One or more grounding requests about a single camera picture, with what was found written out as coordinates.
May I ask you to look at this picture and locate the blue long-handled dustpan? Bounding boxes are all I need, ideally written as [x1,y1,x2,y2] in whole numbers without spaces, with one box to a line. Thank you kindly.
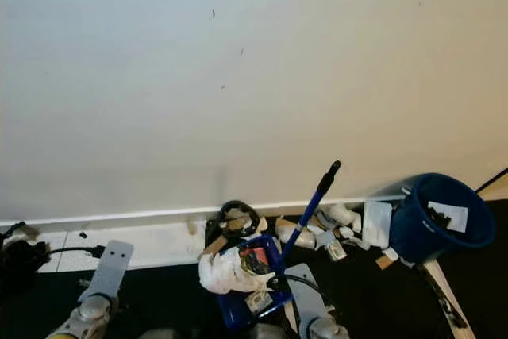
[218,160,342,330]

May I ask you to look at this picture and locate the black tangled bundle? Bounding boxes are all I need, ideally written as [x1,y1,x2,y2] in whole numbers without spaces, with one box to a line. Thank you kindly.
[0,224,52,296]

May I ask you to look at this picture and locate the brown cardboard strip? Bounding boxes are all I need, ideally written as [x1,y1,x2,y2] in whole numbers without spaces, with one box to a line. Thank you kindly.
[198,234,227,256]

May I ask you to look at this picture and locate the grey robot left leg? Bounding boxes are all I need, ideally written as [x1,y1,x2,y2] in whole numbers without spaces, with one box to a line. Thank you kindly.
[139,327,175,339]

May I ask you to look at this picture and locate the grey robot leg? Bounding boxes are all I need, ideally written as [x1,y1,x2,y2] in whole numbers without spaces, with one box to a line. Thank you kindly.
[139,327,175,339]
[254,323,294,339]

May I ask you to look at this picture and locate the white crumpled tissue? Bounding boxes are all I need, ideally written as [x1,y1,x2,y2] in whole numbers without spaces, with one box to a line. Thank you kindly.
[198,245,275,294]

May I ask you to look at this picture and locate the red snack wrapper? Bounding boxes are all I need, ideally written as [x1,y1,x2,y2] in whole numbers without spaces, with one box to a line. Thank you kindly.
[242,248,271,275]

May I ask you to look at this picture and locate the grey robot right leg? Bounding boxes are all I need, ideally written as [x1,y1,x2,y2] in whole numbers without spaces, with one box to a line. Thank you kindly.
[254,323,294,339]

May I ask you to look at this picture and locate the white plastic pouch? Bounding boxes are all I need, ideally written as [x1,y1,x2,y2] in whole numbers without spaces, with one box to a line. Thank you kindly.
[363,200,394,248]

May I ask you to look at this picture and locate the small brown cardboard piece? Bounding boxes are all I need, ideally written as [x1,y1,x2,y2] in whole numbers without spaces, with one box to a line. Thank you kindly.
[375,253,398,270]

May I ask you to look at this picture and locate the blue plastic bucket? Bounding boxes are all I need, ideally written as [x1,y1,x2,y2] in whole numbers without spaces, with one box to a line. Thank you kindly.
[389,172,497,267]

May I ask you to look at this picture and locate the white paper sheet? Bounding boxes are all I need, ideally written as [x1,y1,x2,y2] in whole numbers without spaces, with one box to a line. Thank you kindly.
[429,200,471,233]

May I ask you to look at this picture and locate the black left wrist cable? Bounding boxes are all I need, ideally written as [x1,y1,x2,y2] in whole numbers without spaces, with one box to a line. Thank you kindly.
[44,244,104,260]

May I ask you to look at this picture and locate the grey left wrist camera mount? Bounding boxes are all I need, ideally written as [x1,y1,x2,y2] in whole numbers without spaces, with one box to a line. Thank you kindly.
[87,240,134,302]

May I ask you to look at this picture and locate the black ring-shaped loop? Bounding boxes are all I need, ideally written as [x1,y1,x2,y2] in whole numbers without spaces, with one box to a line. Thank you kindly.
[206,200,261,243]

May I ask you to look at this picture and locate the black patterned strap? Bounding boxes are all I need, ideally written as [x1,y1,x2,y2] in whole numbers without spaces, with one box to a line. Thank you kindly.
[417,264,468,330]

